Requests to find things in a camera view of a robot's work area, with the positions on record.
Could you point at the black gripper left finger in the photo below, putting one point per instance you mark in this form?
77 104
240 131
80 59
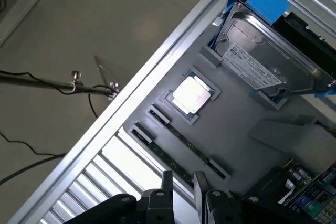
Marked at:
157 208

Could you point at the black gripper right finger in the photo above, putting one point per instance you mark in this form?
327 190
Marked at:
218 208

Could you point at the gray parts rack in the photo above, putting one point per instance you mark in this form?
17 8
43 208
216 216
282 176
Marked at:
236 119

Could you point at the open PC case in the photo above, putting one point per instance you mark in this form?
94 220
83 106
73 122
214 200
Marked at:
309 182

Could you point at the green motherboard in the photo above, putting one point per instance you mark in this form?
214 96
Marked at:
315 197

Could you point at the CPU chip with silver lid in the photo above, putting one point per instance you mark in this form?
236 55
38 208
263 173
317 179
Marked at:
190 94

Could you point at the silver hard disk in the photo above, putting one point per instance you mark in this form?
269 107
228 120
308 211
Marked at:
262 51

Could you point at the thin metal stand rod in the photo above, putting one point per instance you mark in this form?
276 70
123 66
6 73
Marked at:
47 83

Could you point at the blue disk carrier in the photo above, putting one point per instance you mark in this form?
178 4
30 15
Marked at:
270 1

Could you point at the white desk base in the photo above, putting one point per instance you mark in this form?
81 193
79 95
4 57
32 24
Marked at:
18 3

